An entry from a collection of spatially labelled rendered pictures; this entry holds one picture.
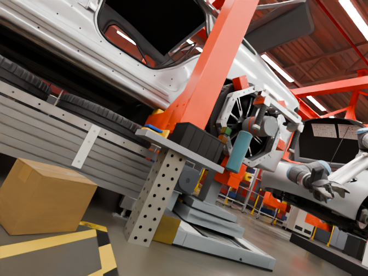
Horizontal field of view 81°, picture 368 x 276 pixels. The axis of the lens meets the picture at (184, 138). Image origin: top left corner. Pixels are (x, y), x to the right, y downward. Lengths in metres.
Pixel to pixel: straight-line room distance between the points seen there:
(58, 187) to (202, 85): 0.87
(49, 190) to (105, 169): 0.44
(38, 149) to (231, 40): 1.19
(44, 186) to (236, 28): 1.29
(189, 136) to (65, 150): 0.58
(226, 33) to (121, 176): 1.02
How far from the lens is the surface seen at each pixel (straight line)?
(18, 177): 0.83
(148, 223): 0.99
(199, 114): 1.23
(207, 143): 1.02
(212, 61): 1.33
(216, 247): 1.34
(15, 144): 1.16
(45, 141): 1.15
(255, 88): 1.61
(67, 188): 0.80
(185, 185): 1.40
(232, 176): 1.48
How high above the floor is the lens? 0.34
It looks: 9 degrees up
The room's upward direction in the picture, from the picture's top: 24 degrees clockwise
